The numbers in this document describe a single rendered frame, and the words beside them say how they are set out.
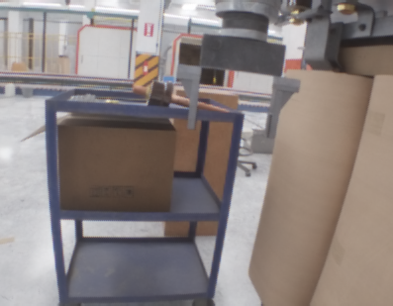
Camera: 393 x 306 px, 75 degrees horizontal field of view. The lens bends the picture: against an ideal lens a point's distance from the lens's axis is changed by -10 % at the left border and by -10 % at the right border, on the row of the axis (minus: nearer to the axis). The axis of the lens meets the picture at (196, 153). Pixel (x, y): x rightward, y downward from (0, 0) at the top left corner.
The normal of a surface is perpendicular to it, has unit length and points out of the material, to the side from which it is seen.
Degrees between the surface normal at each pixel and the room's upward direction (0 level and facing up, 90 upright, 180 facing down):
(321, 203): 90
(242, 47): 90
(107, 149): 90
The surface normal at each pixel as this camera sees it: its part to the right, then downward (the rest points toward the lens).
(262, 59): 0.00, 0.28
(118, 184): 0.21, 0.29
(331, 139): -0.61, 0.15
